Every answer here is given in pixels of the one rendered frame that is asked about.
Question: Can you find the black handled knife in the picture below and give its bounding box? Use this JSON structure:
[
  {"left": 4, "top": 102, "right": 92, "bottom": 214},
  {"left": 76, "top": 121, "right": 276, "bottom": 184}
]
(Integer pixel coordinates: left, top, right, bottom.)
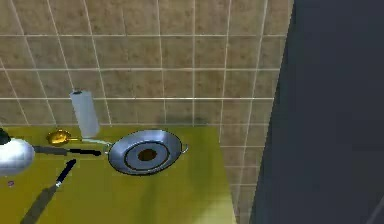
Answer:
[{"left": 31, "top": 145, "right": 102, "bottom": 158}]

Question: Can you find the yellow green kitchen counter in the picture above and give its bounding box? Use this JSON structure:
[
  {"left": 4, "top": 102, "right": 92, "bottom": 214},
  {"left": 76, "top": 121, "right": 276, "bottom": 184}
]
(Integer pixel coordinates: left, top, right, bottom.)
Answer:
[{"left": 0, "top": 125, "right": 238, "bottom": 224}]

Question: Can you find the golden ladle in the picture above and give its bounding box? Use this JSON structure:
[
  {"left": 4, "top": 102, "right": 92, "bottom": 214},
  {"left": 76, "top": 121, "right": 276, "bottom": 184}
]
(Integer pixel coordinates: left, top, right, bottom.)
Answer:
[{"left": 45, "top": 129, "right": 80, "bottom": 147}]

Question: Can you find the grey spatula with black handle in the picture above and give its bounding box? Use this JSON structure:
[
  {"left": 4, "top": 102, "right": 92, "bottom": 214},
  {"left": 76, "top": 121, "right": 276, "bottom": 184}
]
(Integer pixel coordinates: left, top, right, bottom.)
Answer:
[{"left": 19, "top": 158, "right": 77, "bottom": 224}]

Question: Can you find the silver round frying pan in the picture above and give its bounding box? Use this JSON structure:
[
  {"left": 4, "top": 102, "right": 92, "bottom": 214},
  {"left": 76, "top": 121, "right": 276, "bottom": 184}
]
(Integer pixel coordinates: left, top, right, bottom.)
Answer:
[{"left": 81, "top": 129, "right": 190, "bottom": 177}]

